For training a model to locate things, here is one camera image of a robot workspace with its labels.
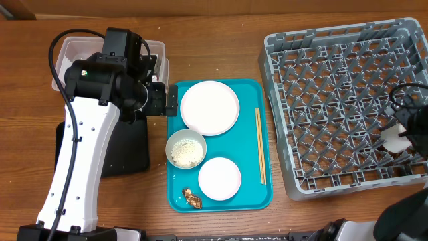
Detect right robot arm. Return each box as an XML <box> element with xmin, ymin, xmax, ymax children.
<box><xmin>308</xmin><ymin>95</ymin><xmax>427</xmax><ymax>241</ymax></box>

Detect brown food scrap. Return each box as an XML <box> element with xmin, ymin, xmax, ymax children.
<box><xmin>182</xmin><ymin>188</ymin><xmax>202</xmax><ymax>209</ymax></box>

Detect wooden chopstick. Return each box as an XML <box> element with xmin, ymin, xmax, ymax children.
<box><xmin>255</xmin><ymin>108</ymin><xmax>267</xmax><ymax>185</ymax></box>
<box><xmin>255</xmin><ymin>108</ymin><xmax>265</xmax><ymax>185</ymax></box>

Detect cooked rice pile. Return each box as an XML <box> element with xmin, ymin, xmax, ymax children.
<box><xmin>171</xmin><ymin>139</ymin><xmax>204</xmax><ymax>168</ymax></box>

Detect teal plastic serving tray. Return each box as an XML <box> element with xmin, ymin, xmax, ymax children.
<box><xmin>167</xmin><ymin>78</ymin><xmax>274</xmax><ymax>213</ymax></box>

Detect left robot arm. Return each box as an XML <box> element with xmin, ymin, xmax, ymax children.
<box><xmin>17</xmin><ymin>53</ymin><xmax>177</xmax><ymax>240</ymax></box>

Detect grey dishwasher rack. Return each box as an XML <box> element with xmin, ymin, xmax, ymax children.
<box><xmin>259</xmin><ymin>18</ymin><xmax>427</xmax><ymax>201</ymax></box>

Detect white cup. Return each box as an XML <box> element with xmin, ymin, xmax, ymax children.
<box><xmin>381</xmin><ymin>123</ymin><xmax>412</xmax><ymax>153</ymax></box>

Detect small white bowl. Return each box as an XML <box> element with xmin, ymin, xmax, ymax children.
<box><xmin>198</xmin><ymin>157</ymin><xmax>241</xmax><ymax>201</ymax></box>

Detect grey bowl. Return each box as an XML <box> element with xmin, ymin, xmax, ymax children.
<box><xmin>165</xmin><ymin>129</ymin><xmax>207</xmax><ymax>169</ymax></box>

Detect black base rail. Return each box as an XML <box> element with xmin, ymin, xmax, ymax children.
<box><xmin>145</xmin><ymin>232</ymin><xmax>318</xmax><ymax>241</ymax></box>

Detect large white plate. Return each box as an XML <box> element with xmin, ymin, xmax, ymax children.
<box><xmin>180</xmin><ymin>80</ymin><xmax>240</xmax><ymax>136</ymax></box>

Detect clear plastic waste bin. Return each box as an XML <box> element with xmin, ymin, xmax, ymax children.
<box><xmin>51</xmin><ymin>36</ymin><xmax>170</xmax><ymax>110</ymax></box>

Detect black plastic tray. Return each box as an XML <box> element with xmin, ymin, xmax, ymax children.
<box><xmin>54</xmin><ymin>112</ymin><xmax>150</xmax><ymax>183</ymax></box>

